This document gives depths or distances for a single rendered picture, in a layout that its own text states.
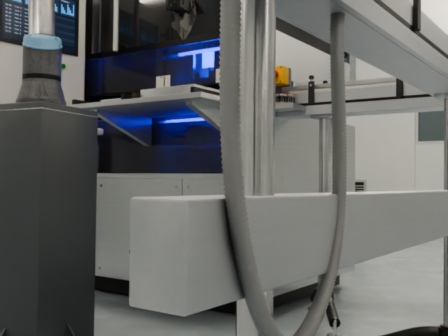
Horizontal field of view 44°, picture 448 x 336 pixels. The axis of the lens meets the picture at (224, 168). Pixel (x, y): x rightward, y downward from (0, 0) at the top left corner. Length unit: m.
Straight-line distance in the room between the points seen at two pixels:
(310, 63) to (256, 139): 1.98
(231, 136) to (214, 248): 0.12
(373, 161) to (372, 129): 0.39
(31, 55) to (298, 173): 1.28
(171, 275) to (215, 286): 0.06
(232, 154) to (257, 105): 0.15
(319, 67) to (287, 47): 0.33
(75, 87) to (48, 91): 1.06
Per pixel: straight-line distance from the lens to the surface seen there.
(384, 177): 6.91
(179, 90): 2.06
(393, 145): 6.89
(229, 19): 0.63
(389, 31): 1.09
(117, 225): 2.78
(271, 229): 0.72
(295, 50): 2.57
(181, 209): 0.57
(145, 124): 2.60
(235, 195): 0.61
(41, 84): 1.80
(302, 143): 2.58
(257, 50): 0.75
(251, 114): 0.74
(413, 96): 2.16
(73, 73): 2.85
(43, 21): 2.00
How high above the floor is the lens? 0.57
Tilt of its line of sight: 1 degrees up
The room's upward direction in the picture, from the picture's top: 1 degrees clockwise
